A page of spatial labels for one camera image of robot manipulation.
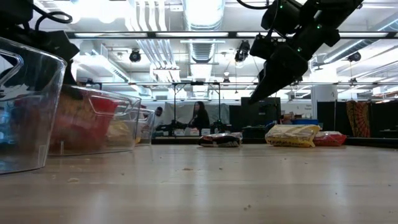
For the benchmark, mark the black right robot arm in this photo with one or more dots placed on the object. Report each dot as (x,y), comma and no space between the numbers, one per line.
(339,7)

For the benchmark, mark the background black robot arm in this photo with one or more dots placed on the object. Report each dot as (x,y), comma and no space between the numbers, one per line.
(174,126)

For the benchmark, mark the black upright panel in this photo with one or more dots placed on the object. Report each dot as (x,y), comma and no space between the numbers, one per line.
(261,112)

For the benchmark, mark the black ceiling spotlight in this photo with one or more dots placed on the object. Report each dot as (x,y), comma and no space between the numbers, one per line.
(354,56)
(135,56)

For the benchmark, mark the blue crate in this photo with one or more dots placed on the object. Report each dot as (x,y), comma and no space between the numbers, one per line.
(304,122)

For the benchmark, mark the person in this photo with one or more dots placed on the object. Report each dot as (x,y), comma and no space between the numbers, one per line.
(200,117)
(158,115)

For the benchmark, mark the black Fire noodle pack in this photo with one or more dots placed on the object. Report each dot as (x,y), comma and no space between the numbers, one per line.
(221,140)

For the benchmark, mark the grey curtain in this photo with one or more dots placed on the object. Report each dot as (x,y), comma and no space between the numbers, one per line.
(183,112)

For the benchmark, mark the patterned orange cloth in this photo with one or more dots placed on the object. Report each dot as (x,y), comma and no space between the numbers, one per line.
(359,118)

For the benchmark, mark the clear plastic bin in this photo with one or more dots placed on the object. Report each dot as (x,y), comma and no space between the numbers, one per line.
(124,146)
(37,161)
(146,124)

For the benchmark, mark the black hanging camera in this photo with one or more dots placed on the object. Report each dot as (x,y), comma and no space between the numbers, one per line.
(242,51)

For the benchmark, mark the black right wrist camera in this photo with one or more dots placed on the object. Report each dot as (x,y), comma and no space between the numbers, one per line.
(281,17)

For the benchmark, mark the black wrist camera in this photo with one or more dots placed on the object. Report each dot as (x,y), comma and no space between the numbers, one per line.
(15,11)
(281,17)

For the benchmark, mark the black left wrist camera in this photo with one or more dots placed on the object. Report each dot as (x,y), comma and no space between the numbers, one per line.
(15,11)

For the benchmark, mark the silver ceiling duct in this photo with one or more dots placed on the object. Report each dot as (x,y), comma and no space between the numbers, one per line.
(202,18)

